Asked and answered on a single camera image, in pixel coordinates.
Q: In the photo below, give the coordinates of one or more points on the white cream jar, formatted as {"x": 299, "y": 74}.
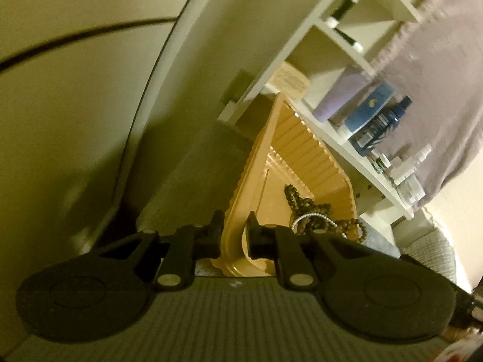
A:
{"x": 410, "y": 190}

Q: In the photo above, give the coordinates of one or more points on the small green white jar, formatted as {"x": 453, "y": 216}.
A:
{"x": 381, "y": 163}

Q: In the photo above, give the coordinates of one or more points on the cream wooden shelf unit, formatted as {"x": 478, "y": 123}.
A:
{"x": 334, "y": 48}

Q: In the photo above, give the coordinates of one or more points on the dark blue spray bottle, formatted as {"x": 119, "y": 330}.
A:
{"x": 376, "y": 130}

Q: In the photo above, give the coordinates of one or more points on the clear white spray bottle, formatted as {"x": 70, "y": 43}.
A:
{"x": 404, "y": 169}

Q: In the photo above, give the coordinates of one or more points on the white blue tube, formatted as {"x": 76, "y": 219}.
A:
{"x": 368, "y": 111}

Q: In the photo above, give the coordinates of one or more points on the beige cardboard box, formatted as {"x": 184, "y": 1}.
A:
{"x": 290, "y": 81}

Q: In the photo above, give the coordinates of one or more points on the checked grey cushion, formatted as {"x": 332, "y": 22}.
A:
{"x": 435, "y": 252}

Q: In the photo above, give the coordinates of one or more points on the mauve hanging towel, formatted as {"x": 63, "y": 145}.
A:
{"x": 438, "y": 64}

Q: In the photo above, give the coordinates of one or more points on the upright black white stick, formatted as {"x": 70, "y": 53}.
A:
{"x": 337, "y": 15}

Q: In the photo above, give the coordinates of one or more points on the lilac tube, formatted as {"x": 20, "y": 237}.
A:
{"x": 347, "y": 86}

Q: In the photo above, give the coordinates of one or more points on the lying black white stick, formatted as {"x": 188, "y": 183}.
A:
{"x": 353, "y": 43}

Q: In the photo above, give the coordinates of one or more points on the grey fabric mat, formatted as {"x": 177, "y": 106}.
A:
{"x": 202, "y": 183}

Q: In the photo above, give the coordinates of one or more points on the orange plastic tray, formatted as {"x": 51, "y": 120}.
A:
{"x": 285, "y": 152}

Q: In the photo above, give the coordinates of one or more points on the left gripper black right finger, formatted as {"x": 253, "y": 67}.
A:
{"x": 261, "y": 241}

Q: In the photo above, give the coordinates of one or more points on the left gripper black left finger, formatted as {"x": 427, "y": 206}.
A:
{"x": 208, "y": 238}

